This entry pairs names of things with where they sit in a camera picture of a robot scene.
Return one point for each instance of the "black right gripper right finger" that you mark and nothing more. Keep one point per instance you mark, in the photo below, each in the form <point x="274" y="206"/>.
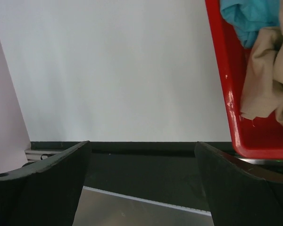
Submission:
<point x="239" y="193"/>

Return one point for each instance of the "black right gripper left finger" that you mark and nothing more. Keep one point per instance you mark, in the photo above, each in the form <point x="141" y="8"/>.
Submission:
<point x="47" y="192"/>

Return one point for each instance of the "beige t shirt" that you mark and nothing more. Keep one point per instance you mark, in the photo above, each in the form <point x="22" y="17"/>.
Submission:
<point x="262" y="92"/>

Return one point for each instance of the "red plastic bin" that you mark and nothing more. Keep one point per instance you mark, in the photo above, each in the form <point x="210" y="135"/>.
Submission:
<point x="261" y="138"/>

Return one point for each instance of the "light blue t shirt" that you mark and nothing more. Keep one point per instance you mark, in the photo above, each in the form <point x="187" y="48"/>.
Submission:
<point x="248" y="16"/>

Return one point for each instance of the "aluminium frame rail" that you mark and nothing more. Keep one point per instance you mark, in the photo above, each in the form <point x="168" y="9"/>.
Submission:
<point x="38" y="155"/>

